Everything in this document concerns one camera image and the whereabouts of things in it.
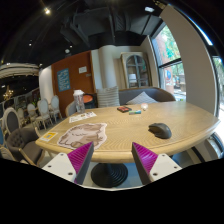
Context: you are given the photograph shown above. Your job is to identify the yellow code card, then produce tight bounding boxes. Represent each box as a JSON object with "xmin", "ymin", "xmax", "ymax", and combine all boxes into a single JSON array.
[{"xmin": 39, "ymin": 131, "xmax": 59, "ymax": 143}]

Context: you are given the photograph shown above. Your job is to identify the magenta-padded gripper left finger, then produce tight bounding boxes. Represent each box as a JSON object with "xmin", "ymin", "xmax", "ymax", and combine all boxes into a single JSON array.
[{"xmin": 41, "ymin": 141, "xmax": 95, "ymax": 185}]

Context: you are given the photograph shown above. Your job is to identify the blue wall poster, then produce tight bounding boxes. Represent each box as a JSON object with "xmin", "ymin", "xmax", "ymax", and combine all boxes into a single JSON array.
[{"xmin": 56, "ymin": 68, "xmax": 72, "ymax": 93}]

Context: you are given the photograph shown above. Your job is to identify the beige cat-shaped mouse pad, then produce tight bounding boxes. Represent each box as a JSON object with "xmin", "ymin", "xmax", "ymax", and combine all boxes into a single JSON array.
[{"xmin": 57, "ymin": 122, "xmax": 109, "ymax": 151}]

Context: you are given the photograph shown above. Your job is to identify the orange round cushion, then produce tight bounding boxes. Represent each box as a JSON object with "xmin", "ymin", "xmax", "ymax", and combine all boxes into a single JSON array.
[{"xmin": 82, "ymin": 94, "xmax": 95, "ymax": 104}]

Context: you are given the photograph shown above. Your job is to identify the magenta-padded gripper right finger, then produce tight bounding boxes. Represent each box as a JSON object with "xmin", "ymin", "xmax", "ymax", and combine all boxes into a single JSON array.
[{"xmin": 131, "ymin": 142, "xmax": 183, "ymax": 185}]

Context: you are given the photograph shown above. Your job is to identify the arched glass-door cabinet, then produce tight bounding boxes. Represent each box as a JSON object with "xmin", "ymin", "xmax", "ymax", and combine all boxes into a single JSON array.
[{"xmin": 120, "ymin": 51, "xmax": 153, "ymax": 90}]

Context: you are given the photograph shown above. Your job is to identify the small black and red box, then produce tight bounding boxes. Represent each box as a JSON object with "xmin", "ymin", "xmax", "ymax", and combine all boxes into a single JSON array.
[{"xmin": 116, "ymin": 105, "xmax": 133, "ymax": 113}]

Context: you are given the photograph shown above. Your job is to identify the grey striped flat cushion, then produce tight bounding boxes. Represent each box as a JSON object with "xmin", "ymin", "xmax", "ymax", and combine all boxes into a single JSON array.
[{"xmin": 125, "ymin": 91, "xmax": 158, "ymax": 105}]

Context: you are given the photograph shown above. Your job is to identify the white sticker sheet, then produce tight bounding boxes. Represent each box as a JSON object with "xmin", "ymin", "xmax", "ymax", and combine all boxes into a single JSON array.
[{"xmin": 68, "ymin": 111, "xmax": 98, "ymax": 124}]

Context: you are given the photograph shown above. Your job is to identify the grey curved sofa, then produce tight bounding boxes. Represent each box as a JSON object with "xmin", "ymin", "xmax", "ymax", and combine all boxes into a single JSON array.
[{"xmin": 64, "ymin": 86, "xmax": 177, "ymax": 118}]

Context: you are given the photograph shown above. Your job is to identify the black computer mouse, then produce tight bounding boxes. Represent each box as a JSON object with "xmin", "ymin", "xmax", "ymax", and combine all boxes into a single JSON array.
[{"xmin": 148, "ymin": 122, "xmax": 173, "ymax": 140}]

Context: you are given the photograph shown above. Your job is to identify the large black-framed window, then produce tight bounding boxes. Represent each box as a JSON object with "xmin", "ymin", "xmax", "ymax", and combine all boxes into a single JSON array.
[{"xmin": 151, "ymin": 23, "xmax": 188, "ymax": 101}]

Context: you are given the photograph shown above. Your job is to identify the grey tufted armchair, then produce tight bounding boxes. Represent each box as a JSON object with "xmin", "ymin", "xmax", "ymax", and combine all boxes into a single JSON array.
[{"xmin": 5, "ymin": 126, "xmax": 51, "ymax": 167}]

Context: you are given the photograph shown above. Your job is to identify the large striped square cushion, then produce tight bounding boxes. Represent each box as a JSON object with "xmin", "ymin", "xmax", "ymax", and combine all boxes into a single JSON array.
[{"xmin": 96, "ymin": 86, "xmax": 121, "ymax": 108}]

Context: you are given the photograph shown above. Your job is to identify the group of white oval-back chairs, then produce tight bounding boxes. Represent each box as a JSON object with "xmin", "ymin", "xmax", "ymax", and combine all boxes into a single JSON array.
[{"xmin": 0, "ymin": 94, "xmax": 63, "ymax": 134}]

